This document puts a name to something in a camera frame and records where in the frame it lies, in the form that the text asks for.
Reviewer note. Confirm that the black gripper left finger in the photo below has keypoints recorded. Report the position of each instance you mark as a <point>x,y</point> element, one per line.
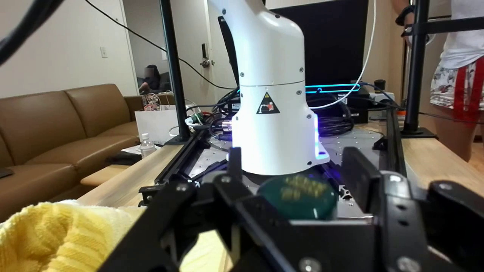
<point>166,227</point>

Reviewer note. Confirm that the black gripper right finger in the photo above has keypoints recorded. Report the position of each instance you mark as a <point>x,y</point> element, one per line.
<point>402,227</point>

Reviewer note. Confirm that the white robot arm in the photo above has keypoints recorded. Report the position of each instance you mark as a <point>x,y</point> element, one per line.
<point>272,76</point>

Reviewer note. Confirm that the clear plastic bottle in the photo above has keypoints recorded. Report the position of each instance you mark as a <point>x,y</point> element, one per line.
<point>147,147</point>

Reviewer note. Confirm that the white cardboard box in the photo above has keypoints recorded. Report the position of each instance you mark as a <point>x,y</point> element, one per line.
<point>156,123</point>

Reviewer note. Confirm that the yellow cloth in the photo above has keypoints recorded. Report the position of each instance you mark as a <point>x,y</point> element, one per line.
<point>45,236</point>

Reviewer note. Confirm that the seated person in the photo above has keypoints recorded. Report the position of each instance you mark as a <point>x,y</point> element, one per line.
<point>151,78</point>

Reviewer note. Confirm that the black pole with crossbar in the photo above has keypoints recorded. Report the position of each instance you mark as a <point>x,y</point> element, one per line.
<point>418,76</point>

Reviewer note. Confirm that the blue-lit control device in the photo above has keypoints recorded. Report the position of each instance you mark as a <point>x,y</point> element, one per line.
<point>333,90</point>

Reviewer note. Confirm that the brown sofa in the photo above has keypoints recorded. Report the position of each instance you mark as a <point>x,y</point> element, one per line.
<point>45,130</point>

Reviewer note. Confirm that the black vertical pole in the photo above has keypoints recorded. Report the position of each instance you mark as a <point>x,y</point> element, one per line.
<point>174,61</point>

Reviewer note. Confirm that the black monitor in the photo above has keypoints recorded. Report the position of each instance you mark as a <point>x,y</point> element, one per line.
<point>333,46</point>

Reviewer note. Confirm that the person in white shirt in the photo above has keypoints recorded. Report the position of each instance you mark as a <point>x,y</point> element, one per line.
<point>469,40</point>

